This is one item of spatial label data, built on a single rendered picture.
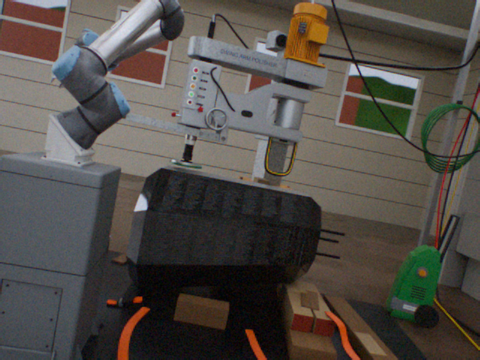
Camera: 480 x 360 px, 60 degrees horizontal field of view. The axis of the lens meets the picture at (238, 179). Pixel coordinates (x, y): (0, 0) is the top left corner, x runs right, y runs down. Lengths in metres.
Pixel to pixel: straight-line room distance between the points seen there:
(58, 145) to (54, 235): 0.37
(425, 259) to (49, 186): 2.69
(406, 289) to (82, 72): 2.75
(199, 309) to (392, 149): 7.84
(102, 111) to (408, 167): 8.67
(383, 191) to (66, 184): 8.56
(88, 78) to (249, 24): 7.56
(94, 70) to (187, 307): 1.39
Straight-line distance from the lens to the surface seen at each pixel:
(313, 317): 2.57
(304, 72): 2.97
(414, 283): 3.53
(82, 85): 1.84
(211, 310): 2.50
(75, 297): 1.89
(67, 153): 1.87
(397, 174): 9.90
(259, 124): 2.86
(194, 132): 2.80
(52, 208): 1.81
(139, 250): 2.57
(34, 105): 9.54
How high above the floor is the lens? 1.07
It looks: 5 degrees down
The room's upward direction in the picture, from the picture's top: 11 degrees clockwise
